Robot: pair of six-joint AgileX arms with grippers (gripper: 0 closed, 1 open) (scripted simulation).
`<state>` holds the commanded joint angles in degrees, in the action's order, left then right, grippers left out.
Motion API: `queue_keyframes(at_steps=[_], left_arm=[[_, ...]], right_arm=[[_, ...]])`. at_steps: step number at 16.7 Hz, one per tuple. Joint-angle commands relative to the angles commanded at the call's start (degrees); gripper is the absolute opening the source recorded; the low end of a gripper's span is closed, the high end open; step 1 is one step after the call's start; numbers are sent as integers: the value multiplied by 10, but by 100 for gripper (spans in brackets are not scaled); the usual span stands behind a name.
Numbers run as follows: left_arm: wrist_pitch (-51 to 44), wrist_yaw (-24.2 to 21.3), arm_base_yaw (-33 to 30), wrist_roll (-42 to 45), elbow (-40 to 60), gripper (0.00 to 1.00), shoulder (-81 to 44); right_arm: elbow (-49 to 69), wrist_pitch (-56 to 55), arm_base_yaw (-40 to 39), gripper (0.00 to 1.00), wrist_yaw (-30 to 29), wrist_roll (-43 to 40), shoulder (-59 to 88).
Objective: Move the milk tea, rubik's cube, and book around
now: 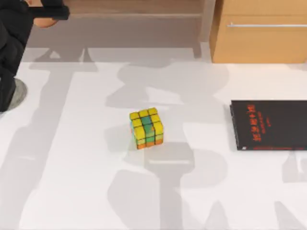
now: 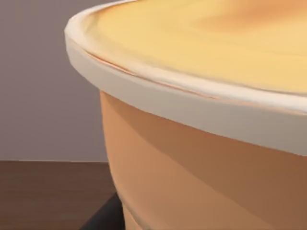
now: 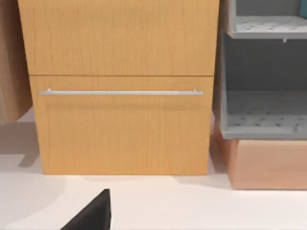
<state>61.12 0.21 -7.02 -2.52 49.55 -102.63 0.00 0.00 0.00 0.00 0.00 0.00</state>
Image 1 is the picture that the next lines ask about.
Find orange round object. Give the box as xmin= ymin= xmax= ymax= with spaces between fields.
xmin=33 ymin=17 xmax=58 ymax=28

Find open wooden shelf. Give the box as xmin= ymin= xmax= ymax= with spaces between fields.
xmin=25 ymin=0 xmax=212 ymax=58

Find grey round plate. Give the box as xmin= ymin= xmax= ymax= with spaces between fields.
xmin=9 ymin=78 xmax=28 ymax=110

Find multicoloured puzzle cube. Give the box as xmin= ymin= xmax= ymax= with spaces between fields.
xmin=129 ymin=107 xmax=165 ymax=150

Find wooden cupboard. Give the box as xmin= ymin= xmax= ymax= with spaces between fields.
xmin=209 ymin=0 xmax=307 ymax=64

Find plain wooden drawer front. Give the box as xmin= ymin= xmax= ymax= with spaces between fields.
xmin=220 ymin=0 xmax=307 ymax=16

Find black book with red lettering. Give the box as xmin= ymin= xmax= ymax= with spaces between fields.
xmin=229 ymin=100 xmax=307 ymax=151

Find wooden drawer front with handle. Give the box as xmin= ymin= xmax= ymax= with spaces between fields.
xmin=212 ymin=15 xmax=307 ymax=63

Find long metal handle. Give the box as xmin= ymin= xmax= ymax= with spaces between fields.
xmin=227 ymin=22 xmax=307 ymax=28

